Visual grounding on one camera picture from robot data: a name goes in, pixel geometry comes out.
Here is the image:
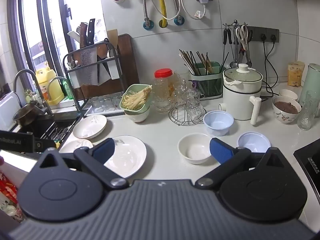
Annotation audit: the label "white drip tray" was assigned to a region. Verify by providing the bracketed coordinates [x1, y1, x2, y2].
[82, 91, 125, 117]

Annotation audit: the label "small pale bottle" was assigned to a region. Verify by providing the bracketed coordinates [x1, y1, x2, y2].
[24, 89, 38, 104]

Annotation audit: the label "white bowl under colander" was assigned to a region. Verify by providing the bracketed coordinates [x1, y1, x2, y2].
[124, 105, 150, 123]

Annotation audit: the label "black handled knife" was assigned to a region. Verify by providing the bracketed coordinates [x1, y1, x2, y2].
[86, 18, 96, 47]

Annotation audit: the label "steel cooking pot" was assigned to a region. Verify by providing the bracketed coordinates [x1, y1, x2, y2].
[12, 100, 48, 127]

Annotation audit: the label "black induction cooktop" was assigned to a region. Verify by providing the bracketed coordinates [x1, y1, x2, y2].
[293, 140, 320, 195]

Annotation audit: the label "red printed packaging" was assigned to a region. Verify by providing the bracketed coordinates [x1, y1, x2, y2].
[0, 170, 19, 220]

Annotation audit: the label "small white bowl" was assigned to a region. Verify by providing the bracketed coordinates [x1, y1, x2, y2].
[278, 89, 299, 102]

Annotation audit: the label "white ceramic bowl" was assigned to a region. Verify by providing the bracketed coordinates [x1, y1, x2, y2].
[177, 132, 215, 165]

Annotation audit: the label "tall clear glass vase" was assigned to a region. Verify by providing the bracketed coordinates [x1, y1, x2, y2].
[297, 90, 318, 131]

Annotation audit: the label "bundle of chopsticks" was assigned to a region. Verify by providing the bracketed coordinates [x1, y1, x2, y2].
[179, 49, 229, 75]

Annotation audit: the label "white handled knife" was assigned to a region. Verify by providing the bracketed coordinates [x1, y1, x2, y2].
[67, 31, 82, 43]

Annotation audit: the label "large white printed plate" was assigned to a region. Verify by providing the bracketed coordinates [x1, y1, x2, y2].
[103, 135, 147, 179]

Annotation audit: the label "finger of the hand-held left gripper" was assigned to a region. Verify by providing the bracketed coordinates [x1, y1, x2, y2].
[34, 140, 60, 153]

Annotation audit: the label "wire cup rack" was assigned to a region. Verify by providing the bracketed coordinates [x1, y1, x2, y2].
[168, 106, 207, 125]

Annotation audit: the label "black kitchen sink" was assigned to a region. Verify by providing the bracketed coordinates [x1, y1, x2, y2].
[10, 112, 83, 153]

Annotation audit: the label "black metal knife rack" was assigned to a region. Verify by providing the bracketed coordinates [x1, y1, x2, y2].
[62, 39, 125, 117]

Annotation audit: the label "black power cable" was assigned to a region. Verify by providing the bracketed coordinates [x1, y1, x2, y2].
[262, 34, 281, 90]
[260, 34, 275, 98]

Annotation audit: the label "metal utensil hanging stand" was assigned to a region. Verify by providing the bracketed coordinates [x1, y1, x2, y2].
[222, 20, 253, 68]

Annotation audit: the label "wooden spatula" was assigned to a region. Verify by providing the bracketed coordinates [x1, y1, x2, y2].
[107, 29, 119, 49]

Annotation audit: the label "wooden handled knife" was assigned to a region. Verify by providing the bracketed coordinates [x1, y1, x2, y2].
[79, 22, 88, 49]

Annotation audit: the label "set of clear glass cups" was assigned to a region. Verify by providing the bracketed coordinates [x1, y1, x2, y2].
[172, 87, 207, 120]

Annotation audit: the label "sink drain rack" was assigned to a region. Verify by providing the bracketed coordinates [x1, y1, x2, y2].
[40, 126, 73, 143]

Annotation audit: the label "white power cable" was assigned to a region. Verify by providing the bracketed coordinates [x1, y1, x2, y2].
[142, 0, 208, 21]

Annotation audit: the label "black wall power strip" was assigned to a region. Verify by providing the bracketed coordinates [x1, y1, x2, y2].
[246, 26, 280, 42]

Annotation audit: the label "white countertop appliance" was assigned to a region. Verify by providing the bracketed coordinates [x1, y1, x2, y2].
[0, 91, 22, 132]

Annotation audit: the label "yellow detergent bottle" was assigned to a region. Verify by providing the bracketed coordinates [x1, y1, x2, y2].
[35, 61, 65, 106]

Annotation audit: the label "pale green electric kettle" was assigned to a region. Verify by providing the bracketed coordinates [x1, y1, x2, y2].
[299, 63, 320, 105]

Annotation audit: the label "white utensil caddy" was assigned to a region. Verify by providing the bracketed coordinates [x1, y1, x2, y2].
[66, 65, 83, 89]
[107, 49, 120, 80]

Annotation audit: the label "green plastic colander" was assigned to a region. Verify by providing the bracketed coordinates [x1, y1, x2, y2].
[119, 84, 153, 112]

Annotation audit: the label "yellow paper packet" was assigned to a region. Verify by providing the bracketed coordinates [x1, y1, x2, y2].
[287, 62, 306, 87]

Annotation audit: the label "wide steel knife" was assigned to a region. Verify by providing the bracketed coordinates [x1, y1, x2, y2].
[97, 55, 111, 85]

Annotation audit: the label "white handled scissors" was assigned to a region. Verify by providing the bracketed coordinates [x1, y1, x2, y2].
[235, 26, 249, 52]

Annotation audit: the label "brown food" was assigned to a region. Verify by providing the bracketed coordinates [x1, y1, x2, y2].
[274, 99, 299, 114]

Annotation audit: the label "metal ladle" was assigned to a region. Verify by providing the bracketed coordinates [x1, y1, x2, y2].
[230, 42, 238, 68]

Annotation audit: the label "green plastic bottle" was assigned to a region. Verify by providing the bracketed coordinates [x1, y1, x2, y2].
[62, 79, 74, 100]

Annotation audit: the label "hammered steel cleaver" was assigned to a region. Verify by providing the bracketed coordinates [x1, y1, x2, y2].
[75, 47, 98, 85]

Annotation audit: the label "speckled pot lid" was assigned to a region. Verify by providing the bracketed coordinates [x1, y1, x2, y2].
[223, 64, 263, 85]

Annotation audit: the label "enoki mushrooms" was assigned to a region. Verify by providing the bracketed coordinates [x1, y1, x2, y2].
[121, 85, 153, 110]

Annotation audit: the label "white electric cooking pot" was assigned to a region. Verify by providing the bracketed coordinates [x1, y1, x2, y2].
[219, 64, 263, 126]

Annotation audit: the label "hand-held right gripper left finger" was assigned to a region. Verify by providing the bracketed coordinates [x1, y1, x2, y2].
[35, 138, 129, 190]

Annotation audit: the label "white leaf print plate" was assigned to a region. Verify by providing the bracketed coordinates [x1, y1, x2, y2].
[72, 114, 108, 140]
[59, 139, 94, 154]

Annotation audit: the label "glass jar with red lid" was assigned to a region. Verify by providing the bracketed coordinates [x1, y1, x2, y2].
[153, 69, 174, 112]

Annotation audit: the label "dark wooden cutting board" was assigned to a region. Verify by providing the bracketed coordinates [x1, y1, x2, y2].
[72, 33, 140, 100]

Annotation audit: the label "patterned ceramic bowl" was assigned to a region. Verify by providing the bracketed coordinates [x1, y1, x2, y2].
[272, 95, 302, 125]

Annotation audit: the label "tall steel faucet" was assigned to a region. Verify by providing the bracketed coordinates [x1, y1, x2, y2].
[13, 69, 54, 117]

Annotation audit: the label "dark window frame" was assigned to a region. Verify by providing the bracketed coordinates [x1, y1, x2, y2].
[6, 0, 105, 100]

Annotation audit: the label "light blue plastic bowl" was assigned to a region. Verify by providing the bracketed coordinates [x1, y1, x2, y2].
[237, 131, 272, 154]
[203, 110, 235, 137]

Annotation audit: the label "short steel faucet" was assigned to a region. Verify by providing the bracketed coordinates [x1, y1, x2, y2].
[47, 77, 78, 113]

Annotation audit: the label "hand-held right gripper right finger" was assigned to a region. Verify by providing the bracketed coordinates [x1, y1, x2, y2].
[194, 137, 290, 190]

